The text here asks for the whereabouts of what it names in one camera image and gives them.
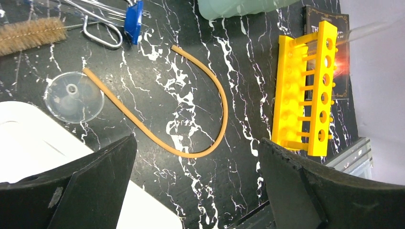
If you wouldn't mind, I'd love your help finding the aluminium frame rail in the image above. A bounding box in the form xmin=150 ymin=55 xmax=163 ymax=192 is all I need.
xmin=325 ymin=137 xmax=373 ymax=179

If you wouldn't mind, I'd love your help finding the clear glass test tube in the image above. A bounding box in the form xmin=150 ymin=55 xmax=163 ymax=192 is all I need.
xmin=336 ymin=18 xmax=405 ymax=45

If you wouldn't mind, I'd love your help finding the metal wire test tube holder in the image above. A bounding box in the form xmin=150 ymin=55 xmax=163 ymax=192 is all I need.
xmin=61 ymin=0 xmax=126 ymax=50

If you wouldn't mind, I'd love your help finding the yellow test tube rack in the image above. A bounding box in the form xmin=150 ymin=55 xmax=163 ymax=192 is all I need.
xmin=271 ymin=21 xmax=338 ymax=156

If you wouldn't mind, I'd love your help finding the dark book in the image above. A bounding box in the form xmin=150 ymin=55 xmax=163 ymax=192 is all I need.
xmin=304 ymin=5 xmax=350 ymax=100

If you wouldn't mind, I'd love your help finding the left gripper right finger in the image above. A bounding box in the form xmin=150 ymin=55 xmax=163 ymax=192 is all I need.
xmin=258 ymin=138 xmax=405 ymax=229

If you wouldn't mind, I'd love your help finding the blue clip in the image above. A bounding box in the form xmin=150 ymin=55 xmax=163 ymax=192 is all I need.
xmin=124 ymin=0 xmax=143 ymax=45

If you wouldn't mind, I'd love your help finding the tan bottle brush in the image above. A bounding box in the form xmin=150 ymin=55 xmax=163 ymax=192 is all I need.
xmin=0 ymin=17 xmax=67 ymax=56

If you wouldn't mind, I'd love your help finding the tan rubber tube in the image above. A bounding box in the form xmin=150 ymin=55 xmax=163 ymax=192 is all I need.
xmin=83 ymin=44 xmax=229 ymax=159

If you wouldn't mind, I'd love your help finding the white bin lid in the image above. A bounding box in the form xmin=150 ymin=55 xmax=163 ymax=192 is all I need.
xmin=0 ymin=101 xmax=182 ymax=229

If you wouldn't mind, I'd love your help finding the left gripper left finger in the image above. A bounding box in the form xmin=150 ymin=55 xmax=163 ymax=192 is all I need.
xmin=0 ymin=135 xmax=137 ymax=229

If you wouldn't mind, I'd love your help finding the teal plastic bin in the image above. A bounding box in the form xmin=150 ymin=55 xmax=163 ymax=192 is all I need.
xmin=197 ymin=0 xmax=298 ymax=20

